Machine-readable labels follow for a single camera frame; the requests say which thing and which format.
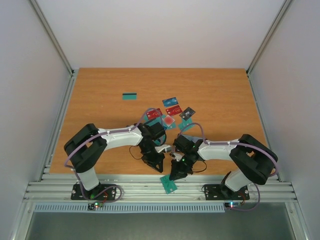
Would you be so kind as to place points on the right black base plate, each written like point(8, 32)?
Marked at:
point(213, 192)

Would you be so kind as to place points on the aluminium front rail frame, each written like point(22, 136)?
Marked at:
point(143, 188)

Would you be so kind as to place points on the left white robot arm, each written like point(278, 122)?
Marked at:
point(85, 148)

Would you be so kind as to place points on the red credit card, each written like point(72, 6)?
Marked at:
point(154, 113)
point(174, 110)

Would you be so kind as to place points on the black leather card holder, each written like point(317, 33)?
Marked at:
point(194, 139)

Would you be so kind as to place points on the teal chip card centre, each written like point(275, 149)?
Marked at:
point(152, 122)

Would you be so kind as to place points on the grey slotted cable duct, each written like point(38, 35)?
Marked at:
point(131, 208)

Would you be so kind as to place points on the teal card far back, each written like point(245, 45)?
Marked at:
point(128, 96)

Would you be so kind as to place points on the teal card near black card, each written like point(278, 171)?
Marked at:
point(185, 124)

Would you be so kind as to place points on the blue card with logo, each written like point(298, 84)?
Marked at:
point(170, 102)

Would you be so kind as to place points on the small circuit board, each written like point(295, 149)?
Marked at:
point(94, 206)
point(232, 205)

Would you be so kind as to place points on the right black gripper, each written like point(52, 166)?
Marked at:
point(182, 165)

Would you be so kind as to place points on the right small circuit board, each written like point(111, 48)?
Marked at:
point(232, 205)

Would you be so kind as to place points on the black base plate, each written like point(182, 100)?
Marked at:
point(99, 193)
point(213, 192)

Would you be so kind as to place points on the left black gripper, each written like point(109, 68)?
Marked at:
point(153, 162)

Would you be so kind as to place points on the white card red circle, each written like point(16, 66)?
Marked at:
point(169, 122)

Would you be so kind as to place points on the right aluminium corner post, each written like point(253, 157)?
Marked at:
point(284, 8)

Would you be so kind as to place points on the black credit card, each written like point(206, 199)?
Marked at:
point(187, 113)

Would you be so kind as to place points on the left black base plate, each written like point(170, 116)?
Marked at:
point(99, 193)

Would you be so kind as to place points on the teal VIP card front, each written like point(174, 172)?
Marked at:
point(168, 185)

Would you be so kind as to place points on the left aluminium corner post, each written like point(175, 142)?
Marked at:
point(47, 28)

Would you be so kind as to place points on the left small circuit board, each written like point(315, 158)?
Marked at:
point(94, 206)

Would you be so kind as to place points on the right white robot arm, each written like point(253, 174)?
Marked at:
point(255, 162)

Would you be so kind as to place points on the aluminium corner post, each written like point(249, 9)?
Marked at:
point(47, 28)
point(284, 8)

